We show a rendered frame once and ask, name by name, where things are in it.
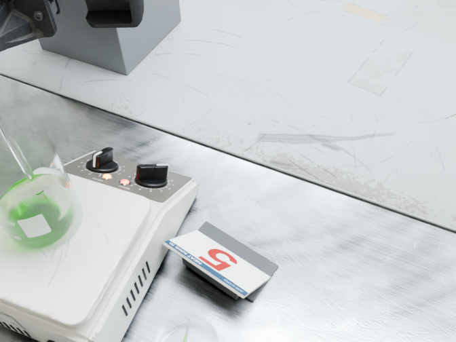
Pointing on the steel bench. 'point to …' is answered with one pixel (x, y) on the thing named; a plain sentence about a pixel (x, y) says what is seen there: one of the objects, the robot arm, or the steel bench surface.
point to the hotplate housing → (144, 249)
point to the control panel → (124, 169)
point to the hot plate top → (75, 257)
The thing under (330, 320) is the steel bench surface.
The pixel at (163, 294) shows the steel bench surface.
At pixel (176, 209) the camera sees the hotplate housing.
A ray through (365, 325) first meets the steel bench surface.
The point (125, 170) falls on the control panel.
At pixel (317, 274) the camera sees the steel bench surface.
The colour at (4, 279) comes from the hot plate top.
